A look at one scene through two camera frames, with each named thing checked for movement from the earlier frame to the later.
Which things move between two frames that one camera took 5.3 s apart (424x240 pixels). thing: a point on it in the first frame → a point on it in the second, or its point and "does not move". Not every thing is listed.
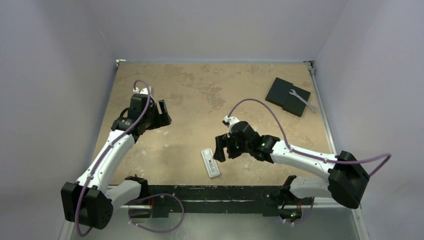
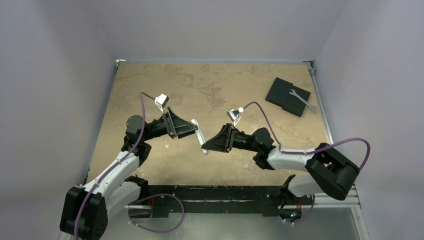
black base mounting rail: x=213 y=199 does not move
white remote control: x=210 y=163 → x=199 y=136
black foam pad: x=279 y=95 does not move
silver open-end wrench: x=293 y=93 does not move
